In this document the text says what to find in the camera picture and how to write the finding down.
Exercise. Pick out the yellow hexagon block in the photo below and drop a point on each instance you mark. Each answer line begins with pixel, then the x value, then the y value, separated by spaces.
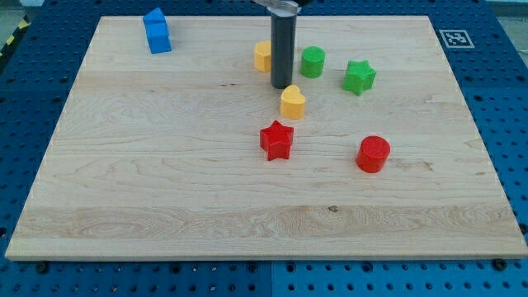
pixel 262 56

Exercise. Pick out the green cylinder block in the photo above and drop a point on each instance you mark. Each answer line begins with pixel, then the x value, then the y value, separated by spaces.
pixel 312 62

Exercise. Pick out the red cylinder block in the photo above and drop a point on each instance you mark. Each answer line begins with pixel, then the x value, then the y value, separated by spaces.
pixel 373 154

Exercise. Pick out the yellow heart block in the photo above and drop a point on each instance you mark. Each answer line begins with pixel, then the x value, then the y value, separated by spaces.
pixel 292 103

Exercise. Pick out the red star block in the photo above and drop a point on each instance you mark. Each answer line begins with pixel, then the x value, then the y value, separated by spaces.
pixel 276 140

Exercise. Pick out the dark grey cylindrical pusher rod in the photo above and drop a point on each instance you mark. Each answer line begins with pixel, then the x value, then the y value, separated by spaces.
pixel 282 48

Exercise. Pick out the white fiducial marker tag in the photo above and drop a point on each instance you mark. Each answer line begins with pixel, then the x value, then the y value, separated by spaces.
pixel 456 39

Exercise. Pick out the blue house-shaped block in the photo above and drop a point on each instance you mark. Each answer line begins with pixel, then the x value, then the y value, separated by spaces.
pixel 156 31

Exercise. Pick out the silver rod mount clamp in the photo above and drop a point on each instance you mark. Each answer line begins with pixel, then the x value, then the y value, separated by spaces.
pixel 290 7

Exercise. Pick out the light wooden board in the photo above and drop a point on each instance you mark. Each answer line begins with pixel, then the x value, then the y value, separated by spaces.
pixel 157 157

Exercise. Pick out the green star block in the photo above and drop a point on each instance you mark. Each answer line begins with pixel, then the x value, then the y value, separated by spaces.
pixel 359 77

